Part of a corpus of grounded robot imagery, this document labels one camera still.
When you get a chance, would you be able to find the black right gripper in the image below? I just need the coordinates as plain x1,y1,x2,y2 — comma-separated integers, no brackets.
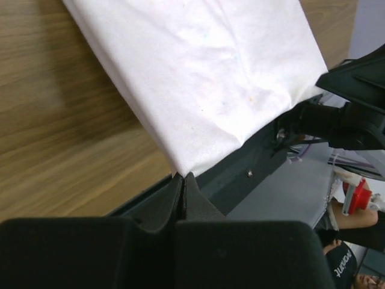
275,46,384,151

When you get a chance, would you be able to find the white t shirt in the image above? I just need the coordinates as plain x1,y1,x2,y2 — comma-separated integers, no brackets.
64,0,327,176

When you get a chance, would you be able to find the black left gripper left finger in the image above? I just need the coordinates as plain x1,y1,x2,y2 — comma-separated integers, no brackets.
1,175,183,288

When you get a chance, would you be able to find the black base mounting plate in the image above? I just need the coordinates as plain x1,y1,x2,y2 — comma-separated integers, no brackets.
106,125,289,218

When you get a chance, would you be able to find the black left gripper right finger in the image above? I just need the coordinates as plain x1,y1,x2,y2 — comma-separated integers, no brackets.
174,173,335,288

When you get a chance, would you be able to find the red white device background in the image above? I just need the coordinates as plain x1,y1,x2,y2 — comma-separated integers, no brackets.
342,178,384,216

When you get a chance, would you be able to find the person in black shirt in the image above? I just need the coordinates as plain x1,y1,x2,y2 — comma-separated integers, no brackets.
316,229,384,289

